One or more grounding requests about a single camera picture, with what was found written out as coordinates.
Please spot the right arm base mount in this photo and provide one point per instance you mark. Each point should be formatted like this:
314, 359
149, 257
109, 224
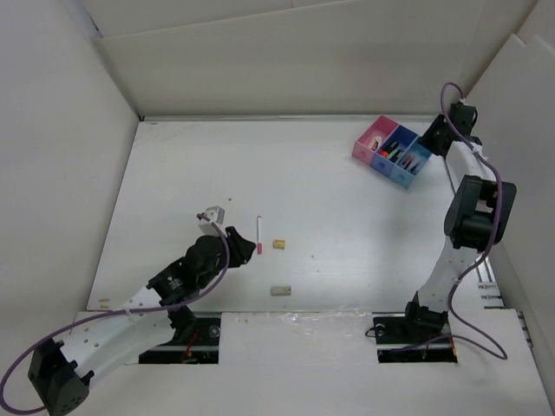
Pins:
416, 335

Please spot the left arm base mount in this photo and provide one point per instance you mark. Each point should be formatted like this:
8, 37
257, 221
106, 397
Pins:
199, 346

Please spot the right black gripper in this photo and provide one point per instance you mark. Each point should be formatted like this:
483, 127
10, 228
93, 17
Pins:
427, 137

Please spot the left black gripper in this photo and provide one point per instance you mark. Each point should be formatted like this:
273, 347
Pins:
239, 249

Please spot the pink black highlighter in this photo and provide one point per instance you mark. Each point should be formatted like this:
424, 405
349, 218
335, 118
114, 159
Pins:
395, 156

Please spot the pink container box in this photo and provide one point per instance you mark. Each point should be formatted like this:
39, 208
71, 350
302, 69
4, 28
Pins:
383, 126

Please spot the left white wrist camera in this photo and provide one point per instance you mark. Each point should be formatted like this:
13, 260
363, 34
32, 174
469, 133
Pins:
211, 221

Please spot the red pen refill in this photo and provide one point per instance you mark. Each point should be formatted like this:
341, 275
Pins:
415, 159

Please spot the light blue container box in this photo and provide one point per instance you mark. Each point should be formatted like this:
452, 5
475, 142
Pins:
399, 175

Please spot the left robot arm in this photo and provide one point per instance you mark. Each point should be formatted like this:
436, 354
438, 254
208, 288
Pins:
63, 372

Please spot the white eraser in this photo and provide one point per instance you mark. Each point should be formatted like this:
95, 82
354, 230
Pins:
280, 290

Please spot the pink white acrylic marker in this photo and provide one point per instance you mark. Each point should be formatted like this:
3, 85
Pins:
259, 239

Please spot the yellow eraser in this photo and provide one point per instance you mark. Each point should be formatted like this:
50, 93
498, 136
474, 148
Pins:
278, 244

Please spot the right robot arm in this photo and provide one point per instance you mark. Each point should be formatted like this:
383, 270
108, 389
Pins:
475, 221

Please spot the orange black highlighter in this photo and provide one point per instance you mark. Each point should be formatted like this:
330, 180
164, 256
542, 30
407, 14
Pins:
386, 151

